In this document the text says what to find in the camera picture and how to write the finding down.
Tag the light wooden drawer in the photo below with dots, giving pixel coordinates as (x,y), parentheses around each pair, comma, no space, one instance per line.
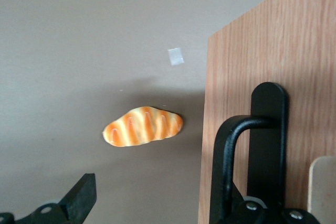
(262,37)

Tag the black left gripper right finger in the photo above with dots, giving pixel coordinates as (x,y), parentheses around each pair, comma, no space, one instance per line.
(252,214)

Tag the orange striped toy bread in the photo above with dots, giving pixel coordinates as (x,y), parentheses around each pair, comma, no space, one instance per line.
(141,127)

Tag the small clear tape piece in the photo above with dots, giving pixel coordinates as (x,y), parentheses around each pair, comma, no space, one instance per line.
(175,56)

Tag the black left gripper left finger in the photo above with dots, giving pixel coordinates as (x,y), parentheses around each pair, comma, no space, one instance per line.
(81,197)

